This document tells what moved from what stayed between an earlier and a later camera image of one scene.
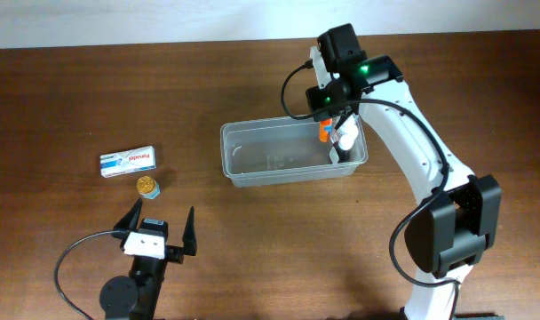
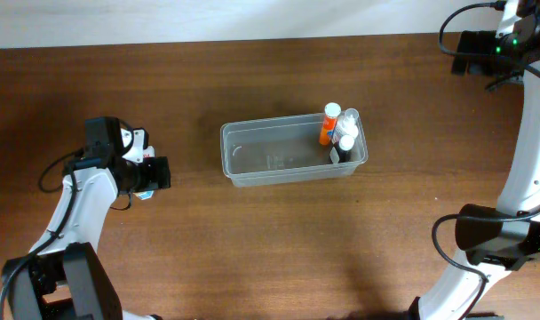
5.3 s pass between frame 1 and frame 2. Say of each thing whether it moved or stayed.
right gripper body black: moved
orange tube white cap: stayed
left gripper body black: moved
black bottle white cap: stayed
